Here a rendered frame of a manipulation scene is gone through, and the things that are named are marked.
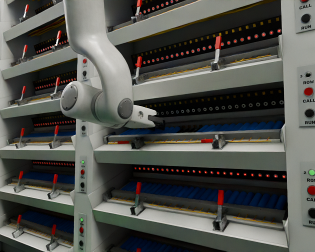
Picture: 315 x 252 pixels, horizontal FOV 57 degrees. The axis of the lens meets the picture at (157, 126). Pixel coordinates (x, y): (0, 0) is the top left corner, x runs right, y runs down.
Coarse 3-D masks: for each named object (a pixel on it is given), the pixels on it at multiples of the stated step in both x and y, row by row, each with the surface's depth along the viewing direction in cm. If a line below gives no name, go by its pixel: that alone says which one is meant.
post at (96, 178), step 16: (112, 0) 107; (128, 0) 114; (112, 16) 107; (128, 16) 114; (128, 48) 113; (80, 64) 104; (128, 64) 113; (80, 80) 103; (96, 128) 99; (80, 144) 101; (96, 176) 98; (112, 176) 103; (128, 176) 110; (80, 192) 99; (80, 208) 99; (96, 224) 97; (96, 240) 96
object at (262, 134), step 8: (112, 136) 98; (120, 136) 95; (128, 136) 93; (136, 136) 91; (144, 136) 89; (152, 136) 87; (160, 136) 85; (168, 136) 84; (176, 136) 82; (184, 136) 80; (192, 136) 79; (200, 136) 77; (208, 136) 76; (232, 136) 72; (240, 136) 71; (248, 136) 69; (256, 136) 68; (264, 136) 67; (272, 136) 66
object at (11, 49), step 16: (0, 0) 147; (16, 0) 151; (0, 16) 146; (16, 16) 150; (32, 16) 157; (0, 32) 145; (0, 48) 144; (16, 48) 149; (32, 48) 156; (0, 80) 142; (16, 80) 149; (32, 80) 155; (0, 96) 142; (0, 128) 141; (16, 128) 147; (32, 128) 154; (0, 160) 141; (16, 160) 147; (0, 208) 140
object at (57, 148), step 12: (36, 120) 148; (48, 120) 142; (60, 120) 136; (72, 120) 131; (24, 132) 150; (36, 132) 147; (48, 132) 140; (60, 132) 131; (72, 132) 124; (0, 144) 141; (12, 144) 140; (24, 144) 131; (36, 144) 127; (48, 144) 113; (60, 144) 115; (72, 144) 111; (0, 156) 140; (12, 156) 133; (24, 156) 126; (36, 156) 120; (48, 156) 114; (60, 156) 109; (72, 156) 105
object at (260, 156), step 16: (224, 112) 86; (240, 112) 83; (256, 112) 80; (272, 112) 78; (112, 128) 104; (128, 128) 110; (96, 144) 98; (112, 144) 97; (128, 144) 93; (160, 144) 85; (176, 144) 81; (192, 144) 78; (208, 144) 75; (240, 144) 69; (256, 144) 67; (272, 144) 65; (96, 160) 97; (112, 160) 93; (128, 160) 88; (144, 160) 84; (160, 160) 81; (176, 160) 77; (192, 160) 74; (208, 160) 71; (224, 160) 69; (240, 160) 66; (256, 160) 64; (272, 160) 62
